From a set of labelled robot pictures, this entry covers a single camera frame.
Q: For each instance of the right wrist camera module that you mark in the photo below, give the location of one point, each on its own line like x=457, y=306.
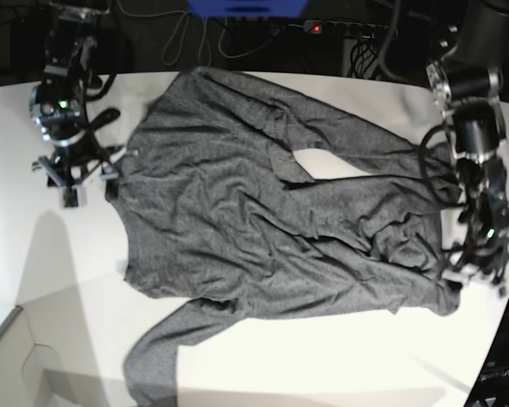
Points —
x=73, y=197

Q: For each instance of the blue plastic panel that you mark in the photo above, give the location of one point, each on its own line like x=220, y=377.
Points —
x=247, y=8

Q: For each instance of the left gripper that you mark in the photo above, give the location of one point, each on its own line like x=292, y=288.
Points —
x=483, y=261

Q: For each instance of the black power strip red switch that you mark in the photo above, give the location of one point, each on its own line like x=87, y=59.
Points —
x=344, y=29

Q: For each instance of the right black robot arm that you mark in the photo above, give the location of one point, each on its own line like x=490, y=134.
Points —
x=58, y=104

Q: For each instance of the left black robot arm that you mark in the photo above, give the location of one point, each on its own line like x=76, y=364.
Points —
x=466, y=79

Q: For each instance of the grey long-sleeve t-shirt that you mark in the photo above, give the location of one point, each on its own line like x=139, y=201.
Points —
x=252, y=200

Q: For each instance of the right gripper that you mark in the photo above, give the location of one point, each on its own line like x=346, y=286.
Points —
x=68, y=169

